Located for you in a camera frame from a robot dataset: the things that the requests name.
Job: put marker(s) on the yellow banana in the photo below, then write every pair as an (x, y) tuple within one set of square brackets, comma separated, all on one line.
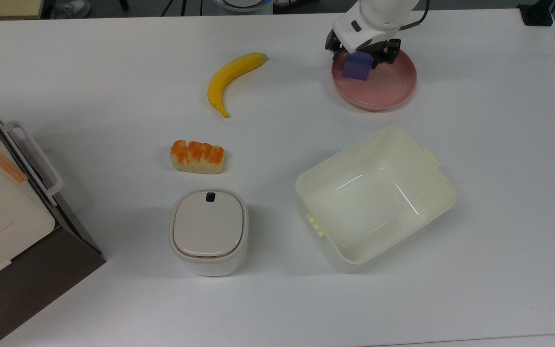
[(229, 77)]

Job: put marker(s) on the purple cube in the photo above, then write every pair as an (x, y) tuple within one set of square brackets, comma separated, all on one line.
[(357, 67)]

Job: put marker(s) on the wooden side table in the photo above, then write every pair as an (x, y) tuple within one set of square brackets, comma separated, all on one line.
[(3, 7)]

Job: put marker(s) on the white toaster oven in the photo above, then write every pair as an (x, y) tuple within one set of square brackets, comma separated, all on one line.
[(3, 226)]

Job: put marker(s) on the pink round plate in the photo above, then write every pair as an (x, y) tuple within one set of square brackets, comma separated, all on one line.
[(383, 86)]

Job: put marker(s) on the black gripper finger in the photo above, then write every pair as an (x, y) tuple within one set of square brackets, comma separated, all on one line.
[(333, 44), (386, 52)]

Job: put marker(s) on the black clamp block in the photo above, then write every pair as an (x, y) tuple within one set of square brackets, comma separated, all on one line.
[(536, 13)]

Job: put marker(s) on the orange glazed bread loaf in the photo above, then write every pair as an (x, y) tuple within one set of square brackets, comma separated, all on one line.
[(197, 157)]

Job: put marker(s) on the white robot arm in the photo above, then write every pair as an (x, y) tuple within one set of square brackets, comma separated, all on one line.
[(388, 10)]

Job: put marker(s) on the white lidded trash bin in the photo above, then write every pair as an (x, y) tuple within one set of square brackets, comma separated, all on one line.
[(208, 229)]

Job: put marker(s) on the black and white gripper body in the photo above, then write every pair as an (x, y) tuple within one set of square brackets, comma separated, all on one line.
[(360, 30)]

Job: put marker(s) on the grey sneaker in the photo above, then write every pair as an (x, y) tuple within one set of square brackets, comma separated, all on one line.
[(71, 7)]

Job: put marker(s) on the cream plastic container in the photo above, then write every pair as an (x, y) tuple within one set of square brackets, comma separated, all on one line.
[(374, 197)]

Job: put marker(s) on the copper strip on oven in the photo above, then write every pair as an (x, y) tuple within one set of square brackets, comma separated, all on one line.
[(2, 161)]

